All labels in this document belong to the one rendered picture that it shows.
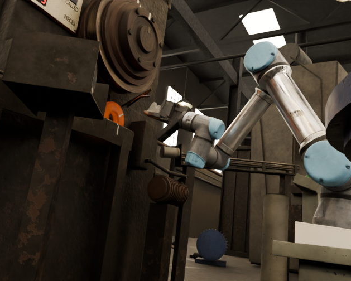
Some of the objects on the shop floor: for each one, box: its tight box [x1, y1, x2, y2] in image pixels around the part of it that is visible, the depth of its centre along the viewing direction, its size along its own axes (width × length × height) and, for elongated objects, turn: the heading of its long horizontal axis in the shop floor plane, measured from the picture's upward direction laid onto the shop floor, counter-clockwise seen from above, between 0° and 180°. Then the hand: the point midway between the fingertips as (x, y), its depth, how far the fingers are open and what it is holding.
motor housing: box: [140, 175, 189, 281], centre depth 156 cm, size 13×22×54 cm, turn 174°
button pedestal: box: [293, 173, 321, 224], centre depth 156 cm, size 16×24×62 cm, turn 174°
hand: (145, 114), depth 139 cm, fingers closed
